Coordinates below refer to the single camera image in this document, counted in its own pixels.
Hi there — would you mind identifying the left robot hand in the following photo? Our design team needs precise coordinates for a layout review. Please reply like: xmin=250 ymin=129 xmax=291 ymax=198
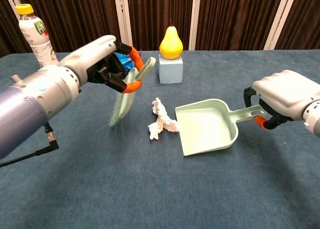
xmin=58 ymin=34 xmax=145 ymax=94

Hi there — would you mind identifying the pale green hand broom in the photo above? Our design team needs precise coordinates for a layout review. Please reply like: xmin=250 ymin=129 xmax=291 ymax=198
xmin=108 ymin=56 xmax=156 ymax=134

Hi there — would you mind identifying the blue snack bag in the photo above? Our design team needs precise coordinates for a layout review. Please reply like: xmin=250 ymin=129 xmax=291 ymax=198
xmin=114 ymin=51 xmax=143 ymax=72

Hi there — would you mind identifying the light grey cube block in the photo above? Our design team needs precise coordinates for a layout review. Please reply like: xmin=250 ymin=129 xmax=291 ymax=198
xmin=158 ymin=54 xmax=184 ymax=85

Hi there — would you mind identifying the pale green plastic dustpan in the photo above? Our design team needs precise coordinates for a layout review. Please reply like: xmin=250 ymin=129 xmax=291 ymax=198
xmin=174 ymin=98 xmax=266 ymax=157

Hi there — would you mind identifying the yellow pear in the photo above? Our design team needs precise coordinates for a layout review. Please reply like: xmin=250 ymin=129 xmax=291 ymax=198
xmin=159 ymin=19 xmax=184 ymax=60

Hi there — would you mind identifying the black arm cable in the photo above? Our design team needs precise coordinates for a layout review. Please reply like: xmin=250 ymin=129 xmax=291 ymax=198
xmin=0 ymin=122 xmax=60 ymax=168

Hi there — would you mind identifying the white paper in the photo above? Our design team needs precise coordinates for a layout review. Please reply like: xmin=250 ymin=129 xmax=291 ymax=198
xmin=147 ymin=97 xmax=181 ymax=141

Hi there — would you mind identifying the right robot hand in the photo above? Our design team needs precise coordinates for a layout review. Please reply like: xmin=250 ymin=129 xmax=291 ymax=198
xmin=243 ymin=69 xmax=320 ymax=130

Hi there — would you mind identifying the blue felt table cover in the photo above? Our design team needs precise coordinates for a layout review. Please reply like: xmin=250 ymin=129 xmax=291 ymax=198
xmin=0 ymin=49 xmax=320 ymax=229

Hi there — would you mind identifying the brown pleated screen panel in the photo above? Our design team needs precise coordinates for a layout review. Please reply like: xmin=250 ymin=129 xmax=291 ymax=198
xmin=126 ymin=0 xmax=195 ymax=52
xmin=197 ymin=0 xmax=286 ymax=51
xmin=274 ymin=0 xmax=320 ymax=51
xmin=14 ymin=0 xmax=125 ymax=54
xmin=0 ymin=0 xmax=38 ymax=59

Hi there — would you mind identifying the white bottle with yellow cap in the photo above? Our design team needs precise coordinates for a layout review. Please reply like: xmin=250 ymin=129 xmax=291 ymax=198
xmin=15 ymin=3 xmax=60 ymax=70

